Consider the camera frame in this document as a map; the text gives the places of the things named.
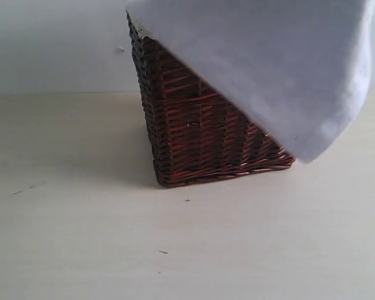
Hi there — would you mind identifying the dark brown wicker basket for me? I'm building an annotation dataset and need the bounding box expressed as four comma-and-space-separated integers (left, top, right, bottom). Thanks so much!
127, 17, 295, 188

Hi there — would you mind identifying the white t-shirt red lettering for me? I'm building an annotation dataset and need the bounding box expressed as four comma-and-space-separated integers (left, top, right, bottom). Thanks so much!
126, 0, 375, 163

